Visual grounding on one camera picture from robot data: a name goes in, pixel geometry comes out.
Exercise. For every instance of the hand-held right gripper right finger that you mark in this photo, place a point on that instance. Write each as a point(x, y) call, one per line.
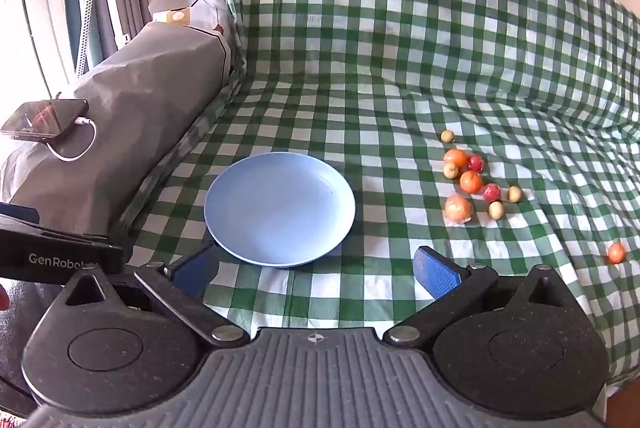
point(440, 275)

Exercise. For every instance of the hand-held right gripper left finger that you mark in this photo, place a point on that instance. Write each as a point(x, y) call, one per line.
point(192, 269)

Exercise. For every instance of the plastic-wrapped orange mandarin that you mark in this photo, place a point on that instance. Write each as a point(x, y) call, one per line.
point(458, 208)

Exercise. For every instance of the tan longan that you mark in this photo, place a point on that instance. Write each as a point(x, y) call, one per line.
point(447, 136)
point(451, 170)
point(495, 209)
point(515, 193)

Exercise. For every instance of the small red fruit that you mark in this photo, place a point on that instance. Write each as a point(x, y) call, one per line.
point(475, 163)
point(491, 192)

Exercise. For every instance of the light blue plate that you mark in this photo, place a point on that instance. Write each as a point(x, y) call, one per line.
point(280, 208)

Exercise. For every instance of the black smartphone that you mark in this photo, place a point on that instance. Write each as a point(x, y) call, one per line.
point(40, 117)

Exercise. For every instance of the grey sofa cover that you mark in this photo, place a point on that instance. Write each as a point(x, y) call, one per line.
point(150, 98)

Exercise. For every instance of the green checked cloth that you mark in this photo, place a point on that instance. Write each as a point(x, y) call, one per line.
point(390, 58)

